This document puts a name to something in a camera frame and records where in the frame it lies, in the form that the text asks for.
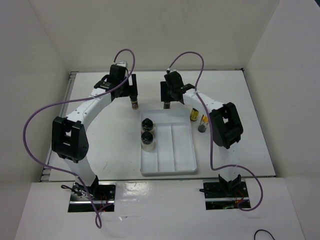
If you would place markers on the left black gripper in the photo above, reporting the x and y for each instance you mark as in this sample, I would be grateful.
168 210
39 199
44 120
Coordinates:
131 90

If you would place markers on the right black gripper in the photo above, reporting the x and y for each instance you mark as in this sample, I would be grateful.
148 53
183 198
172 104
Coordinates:
164 95

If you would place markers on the small red label spice jar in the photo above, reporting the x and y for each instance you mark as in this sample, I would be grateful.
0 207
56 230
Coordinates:
134 103

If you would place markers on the small dark label spice jar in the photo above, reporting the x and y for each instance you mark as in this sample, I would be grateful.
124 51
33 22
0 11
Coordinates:
166 104

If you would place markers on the yellow label bottle tan cap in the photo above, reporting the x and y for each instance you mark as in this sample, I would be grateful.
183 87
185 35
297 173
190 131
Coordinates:
194 115

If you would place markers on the large jar brown spice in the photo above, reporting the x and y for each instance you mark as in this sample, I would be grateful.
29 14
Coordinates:
147 125

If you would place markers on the tall gold band bottle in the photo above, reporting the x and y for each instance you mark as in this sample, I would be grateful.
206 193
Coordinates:
203 124

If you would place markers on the large jar white contents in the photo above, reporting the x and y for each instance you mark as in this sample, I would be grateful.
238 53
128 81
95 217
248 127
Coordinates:
147 141

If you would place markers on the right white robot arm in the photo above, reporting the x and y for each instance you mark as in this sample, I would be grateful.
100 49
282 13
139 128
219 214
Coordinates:
223 118

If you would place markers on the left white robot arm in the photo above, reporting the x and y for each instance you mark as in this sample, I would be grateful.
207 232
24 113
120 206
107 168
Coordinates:
69 134

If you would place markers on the white compartment organizer tray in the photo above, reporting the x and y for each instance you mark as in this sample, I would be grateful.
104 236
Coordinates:
174 152

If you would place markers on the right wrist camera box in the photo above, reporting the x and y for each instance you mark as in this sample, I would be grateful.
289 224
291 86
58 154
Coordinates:
169 70

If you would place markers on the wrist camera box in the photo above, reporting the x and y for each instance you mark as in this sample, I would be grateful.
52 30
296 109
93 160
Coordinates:
169 70
122 64

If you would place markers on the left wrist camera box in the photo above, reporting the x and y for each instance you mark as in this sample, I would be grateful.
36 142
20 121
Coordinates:
122 64

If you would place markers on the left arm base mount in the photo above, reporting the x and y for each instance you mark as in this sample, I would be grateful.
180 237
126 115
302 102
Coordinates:
103 199

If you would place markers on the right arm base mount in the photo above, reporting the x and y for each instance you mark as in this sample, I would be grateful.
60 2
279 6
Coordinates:
225 195

